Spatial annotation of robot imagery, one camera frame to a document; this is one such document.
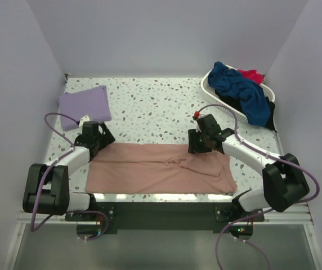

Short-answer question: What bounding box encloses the pink t shirt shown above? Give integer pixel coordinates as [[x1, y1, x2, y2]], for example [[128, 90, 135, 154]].
[[85, 143, 238, 194]]

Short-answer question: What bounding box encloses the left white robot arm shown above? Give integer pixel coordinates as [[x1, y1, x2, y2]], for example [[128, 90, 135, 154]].
[[23, 121, 115, 221]]

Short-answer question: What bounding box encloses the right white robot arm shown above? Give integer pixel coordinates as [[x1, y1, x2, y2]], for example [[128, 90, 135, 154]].
[[188, 112, 310, 221]]

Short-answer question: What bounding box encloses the folded purple t shirt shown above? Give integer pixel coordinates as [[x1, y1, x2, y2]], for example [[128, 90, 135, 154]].
[[58, 85, 111, 122]]

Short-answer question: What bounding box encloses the blue t shirt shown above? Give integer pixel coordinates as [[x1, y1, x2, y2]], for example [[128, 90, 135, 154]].
[[208, 61, 270, 123]]

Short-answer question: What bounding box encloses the white laundry basket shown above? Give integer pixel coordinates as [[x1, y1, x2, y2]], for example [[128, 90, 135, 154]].
[[200, 71, 276, 123]]

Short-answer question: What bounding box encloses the red t shirt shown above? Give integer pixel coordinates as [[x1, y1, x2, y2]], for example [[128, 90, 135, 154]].
[[238, 69, 264, 84]]

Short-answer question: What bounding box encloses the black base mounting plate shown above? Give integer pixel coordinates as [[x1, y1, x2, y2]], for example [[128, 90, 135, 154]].
[[65, 202, 262, 236]]

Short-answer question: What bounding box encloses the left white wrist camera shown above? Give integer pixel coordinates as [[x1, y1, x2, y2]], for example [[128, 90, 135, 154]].
[[78, 115, 92, 128]]

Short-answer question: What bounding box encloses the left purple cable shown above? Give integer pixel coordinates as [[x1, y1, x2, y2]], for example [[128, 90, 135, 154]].
[[30, 112, 111, 241]]

